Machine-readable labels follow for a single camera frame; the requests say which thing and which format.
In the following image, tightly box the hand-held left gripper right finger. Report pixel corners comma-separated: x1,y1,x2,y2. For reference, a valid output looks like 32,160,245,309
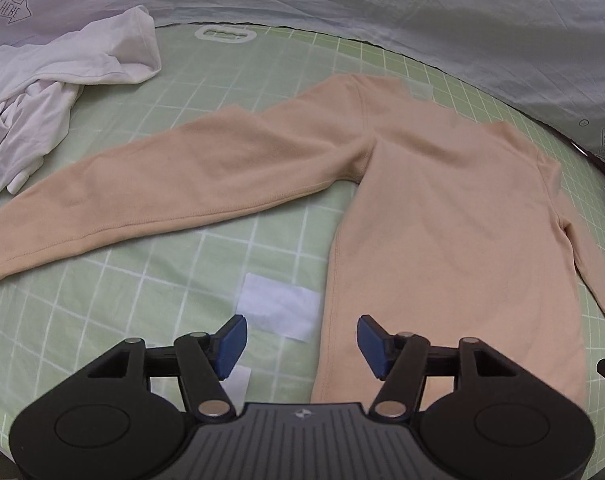
357,315,521,421

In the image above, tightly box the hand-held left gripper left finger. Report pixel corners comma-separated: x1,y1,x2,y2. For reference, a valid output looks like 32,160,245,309
84,314,248,421

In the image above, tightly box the beige long-sleeved sweater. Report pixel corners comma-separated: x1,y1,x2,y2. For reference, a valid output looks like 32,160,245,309
0,73,605,407

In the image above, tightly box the white paper sheet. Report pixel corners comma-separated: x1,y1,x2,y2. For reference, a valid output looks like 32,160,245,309
236,273,322,344

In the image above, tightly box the green grid cutting mat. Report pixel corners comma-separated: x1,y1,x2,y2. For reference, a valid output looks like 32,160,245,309
0,23,605,453

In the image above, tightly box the white crumpled garment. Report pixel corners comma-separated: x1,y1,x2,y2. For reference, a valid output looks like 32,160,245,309
0,5,162,204

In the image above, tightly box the grey printed bed sheet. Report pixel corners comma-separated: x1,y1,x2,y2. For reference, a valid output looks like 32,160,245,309
0,0,605,173

